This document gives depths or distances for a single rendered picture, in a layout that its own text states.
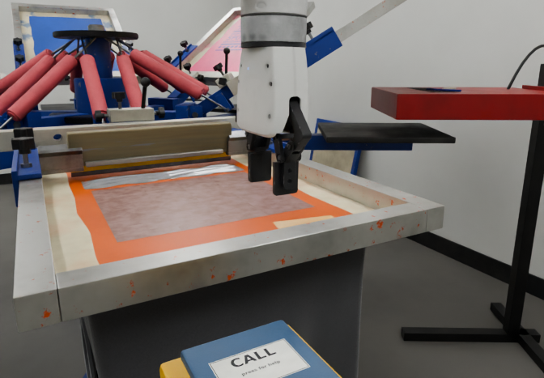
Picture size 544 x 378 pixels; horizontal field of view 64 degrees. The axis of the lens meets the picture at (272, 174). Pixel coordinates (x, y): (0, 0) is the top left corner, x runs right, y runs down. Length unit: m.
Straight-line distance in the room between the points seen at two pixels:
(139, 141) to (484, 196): 2.19
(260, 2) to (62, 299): 0.36
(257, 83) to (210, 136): 0.62
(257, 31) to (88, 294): 0.32
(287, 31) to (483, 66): 2.36
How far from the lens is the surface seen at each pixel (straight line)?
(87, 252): 0.66
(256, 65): 0.50
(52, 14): 3.18
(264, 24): 0.49
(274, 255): 0.56
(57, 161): 1.03
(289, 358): 0.39
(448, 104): 1.64
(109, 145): 1.05
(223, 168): 1.05
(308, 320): 0.77
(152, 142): 1.07
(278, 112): 0.48
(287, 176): 0.50
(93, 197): 0.91
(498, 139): 2.75
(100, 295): 0.50
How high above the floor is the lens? 1.20
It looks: 14 degrees down
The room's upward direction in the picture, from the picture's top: straight up
